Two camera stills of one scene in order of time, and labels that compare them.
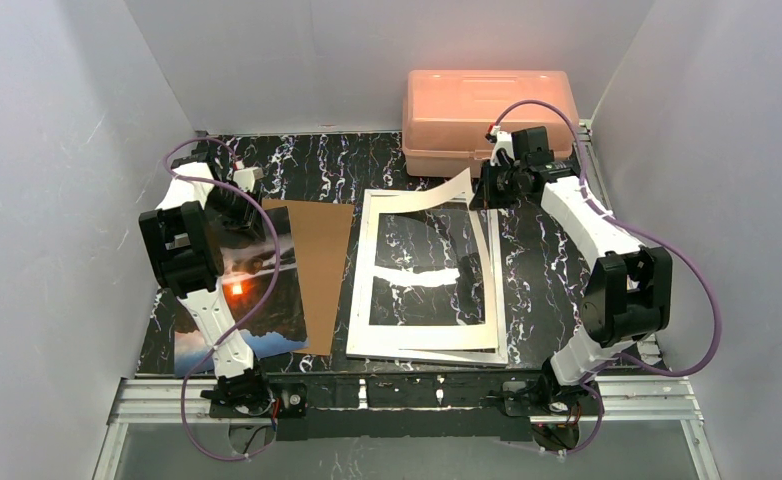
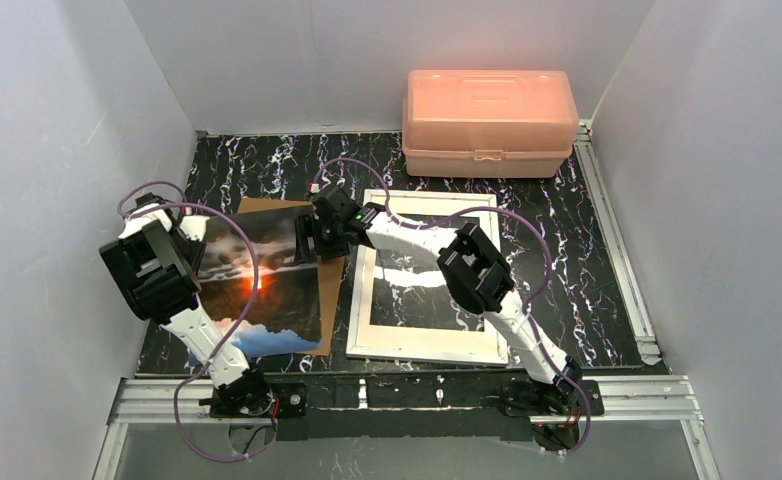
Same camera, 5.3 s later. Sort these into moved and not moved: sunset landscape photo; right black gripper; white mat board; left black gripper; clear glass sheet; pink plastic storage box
Moved: white mat board; sunset landscape photo; left black gripper; right black gripper
Not moved: pink plastic storage box; clear glass sheet
